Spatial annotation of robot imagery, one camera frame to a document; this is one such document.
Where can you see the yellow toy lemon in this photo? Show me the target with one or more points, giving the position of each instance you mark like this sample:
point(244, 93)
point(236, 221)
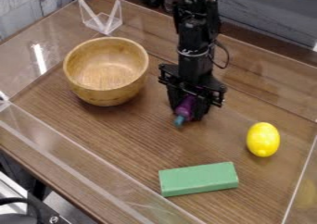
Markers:
point(263, 139)

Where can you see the black metal bracket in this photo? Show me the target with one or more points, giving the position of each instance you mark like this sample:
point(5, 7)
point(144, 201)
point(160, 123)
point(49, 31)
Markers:
point(50, 216)

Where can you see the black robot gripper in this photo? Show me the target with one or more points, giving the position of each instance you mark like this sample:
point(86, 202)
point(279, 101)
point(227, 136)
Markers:
point(207, 88)

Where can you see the brown wooden bowl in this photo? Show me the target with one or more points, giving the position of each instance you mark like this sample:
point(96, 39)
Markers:
point(106, 70)

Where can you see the clear acrylic tray wall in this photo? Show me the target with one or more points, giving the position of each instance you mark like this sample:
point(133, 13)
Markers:
point(101, 189)

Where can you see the green rectangular block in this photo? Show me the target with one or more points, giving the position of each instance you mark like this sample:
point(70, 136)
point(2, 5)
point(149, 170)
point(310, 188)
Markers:
point(199, 179)

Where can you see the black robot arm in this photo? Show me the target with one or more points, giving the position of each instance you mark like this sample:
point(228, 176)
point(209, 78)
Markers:
point(197, 26)

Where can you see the purple toy eggplant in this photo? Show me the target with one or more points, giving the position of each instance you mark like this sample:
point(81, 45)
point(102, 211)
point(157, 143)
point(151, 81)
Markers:
point(184, 110)

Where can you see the clear acrylic corner bracket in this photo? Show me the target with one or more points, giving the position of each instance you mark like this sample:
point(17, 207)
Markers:
point(105, 23)

